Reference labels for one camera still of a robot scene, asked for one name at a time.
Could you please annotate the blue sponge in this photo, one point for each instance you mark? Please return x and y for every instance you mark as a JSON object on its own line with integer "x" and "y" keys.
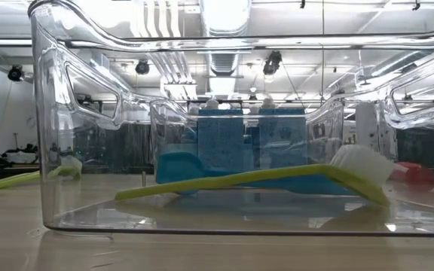
{"x": 220, "y": 139}
{"x": 283, "y": 139}

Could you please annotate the red white dish brush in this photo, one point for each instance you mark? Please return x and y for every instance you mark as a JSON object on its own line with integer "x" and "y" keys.
{"x": 420, "y": 177}

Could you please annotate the silver ceiling air duct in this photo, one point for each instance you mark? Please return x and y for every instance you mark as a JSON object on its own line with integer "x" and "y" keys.
{"x": 224, "y": 19}

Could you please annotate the white pillar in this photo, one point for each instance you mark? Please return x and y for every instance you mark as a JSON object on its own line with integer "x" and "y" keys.
{"x": 365, "y": 128}

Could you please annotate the yellow-green dish brush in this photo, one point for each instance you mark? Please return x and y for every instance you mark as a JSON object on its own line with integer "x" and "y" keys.
{"x": 239, "y": 177}
{"x": 13, "y": 180}

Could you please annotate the black ceiling spotlight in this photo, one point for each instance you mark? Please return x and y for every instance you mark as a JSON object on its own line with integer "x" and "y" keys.
{"x": 15, "y": 73}
{"x": 142, "y": 67}
{"x": 272, "y": 63}

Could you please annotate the clear plastic bin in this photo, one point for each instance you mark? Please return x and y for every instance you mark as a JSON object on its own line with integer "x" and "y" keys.
{"x": 322, "y": 128}
{"x": 220, "y": 218}

